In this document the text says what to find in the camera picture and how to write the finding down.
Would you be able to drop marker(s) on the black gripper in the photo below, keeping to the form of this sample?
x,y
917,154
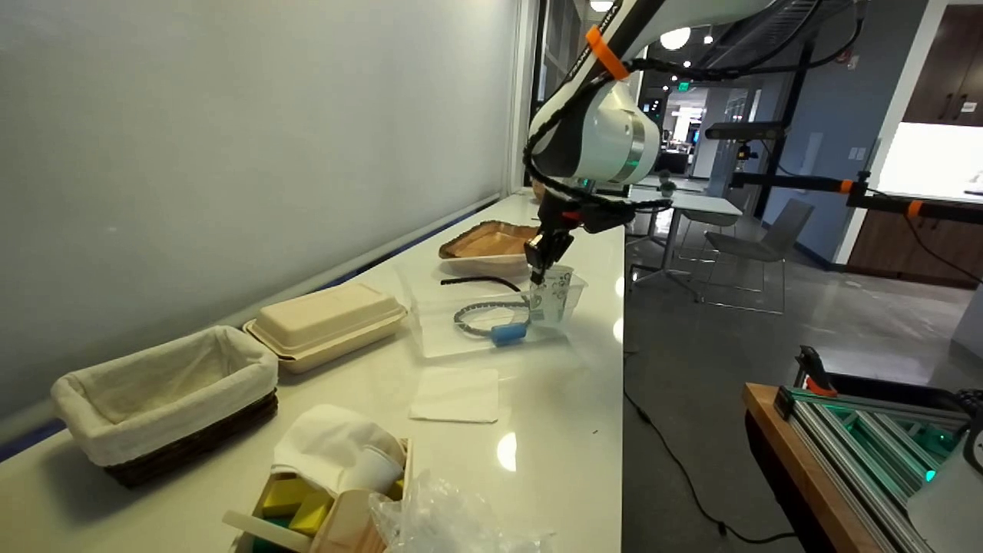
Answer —
x,y
561,219

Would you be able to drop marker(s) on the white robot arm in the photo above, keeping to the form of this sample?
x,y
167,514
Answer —
x,y
589,141

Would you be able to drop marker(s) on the clear plastic container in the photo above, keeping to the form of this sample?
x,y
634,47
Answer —
x,y
471,316

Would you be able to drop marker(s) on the brown rectangular wooden tray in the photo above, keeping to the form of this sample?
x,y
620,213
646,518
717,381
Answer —
x,y
491,240

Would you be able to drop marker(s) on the white background table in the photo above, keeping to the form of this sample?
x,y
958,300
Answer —
x,y
680,204

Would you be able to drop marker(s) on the white paper napkin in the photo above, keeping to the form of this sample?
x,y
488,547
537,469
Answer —
x,y
455,397

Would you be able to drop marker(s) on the grey office chair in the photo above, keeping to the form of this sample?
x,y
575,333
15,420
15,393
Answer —
x,y
752,270

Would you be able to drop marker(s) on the beige clamshell takeout box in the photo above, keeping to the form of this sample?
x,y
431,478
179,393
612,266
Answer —
x,y
326,325

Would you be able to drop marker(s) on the crumpled clear plastic bag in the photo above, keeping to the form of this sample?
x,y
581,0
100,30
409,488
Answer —
x,y
440,518

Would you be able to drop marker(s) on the white crumpled cloth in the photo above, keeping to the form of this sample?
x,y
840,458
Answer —
x,y
340,451

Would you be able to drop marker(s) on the wooden organizer box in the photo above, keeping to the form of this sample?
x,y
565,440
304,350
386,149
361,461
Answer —
x,y
299,518

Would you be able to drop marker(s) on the wooden bench edge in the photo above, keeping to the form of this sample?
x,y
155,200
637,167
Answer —
x,y
826,514

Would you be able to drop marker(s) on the cloth lined wicker basket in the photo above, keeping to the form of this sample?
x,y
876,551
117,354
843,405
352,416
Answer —
x,y
162,411

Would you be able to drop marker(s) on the aluminium frame rail assembly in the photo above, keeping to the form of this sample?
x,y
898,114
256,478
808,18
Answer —
x,y
915,455

